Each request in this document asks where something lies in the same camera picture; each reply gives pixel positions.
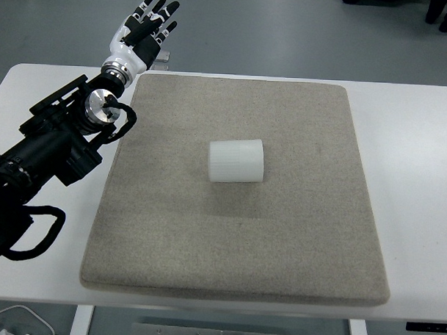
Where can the lower metal floor plate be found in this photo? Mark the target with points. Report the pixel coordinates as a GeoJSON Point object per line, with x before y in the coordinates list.
{"type": "Point", "coordinates": [160, 67]}

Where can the white ribbed cup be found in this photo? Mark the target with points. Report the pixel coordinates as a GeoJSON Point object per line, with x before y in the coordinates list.
{"type": "Point", "coordinates": [237, 161]}

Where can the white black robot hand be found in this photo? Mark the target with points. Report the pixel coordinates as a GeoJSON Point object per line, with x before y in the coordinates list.
{"type": "Point", "coordinates": [137, 42]}

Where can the white table leg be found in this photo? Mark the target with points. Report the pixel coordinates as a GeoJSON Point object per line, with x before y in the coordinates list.
{"type": "Point", "coordinates": [82, 320]}
{"type": "Point", "coordinates": [357, 327]}

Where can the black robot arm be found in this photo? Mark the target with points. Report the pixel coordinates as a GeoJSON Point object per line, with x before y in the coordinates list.
{"type": "Point", "coordinates": [66, 129]}

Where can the beige felt mat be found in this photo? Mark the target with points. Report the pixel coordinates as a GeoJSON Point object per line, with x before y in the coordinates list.
{"type": "Point", "coordinates": [305, 234]}

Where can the metal floor plate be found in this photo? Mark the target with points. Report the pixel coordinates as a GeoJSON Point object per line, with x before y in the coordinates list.
{"type": "Point", "coordinates": [160, 67]}
{"type": "Point", "coordinates": [163, 56]}

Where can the white table leg left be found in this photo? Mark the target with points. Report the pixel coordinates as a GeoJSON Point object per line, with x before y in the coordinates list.
{"type": "Point", "coordinates": [82, 320]}

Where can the white table leg right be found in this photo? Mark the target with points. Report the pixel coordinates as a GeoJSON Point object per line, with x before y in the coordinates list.
{"type": "Point", "coordinates": [357, 327]}

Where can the black table control panel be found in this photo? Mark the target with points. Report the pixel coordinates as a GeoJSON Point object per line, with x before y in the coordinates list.
{"type": "Point", "coordinates": [426, 327]}

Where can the upper metal floor plate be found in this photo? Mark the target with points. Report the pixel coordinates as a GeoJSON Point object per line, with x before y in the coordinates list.
{"type": "Point", "coordinates": [163, 56]}

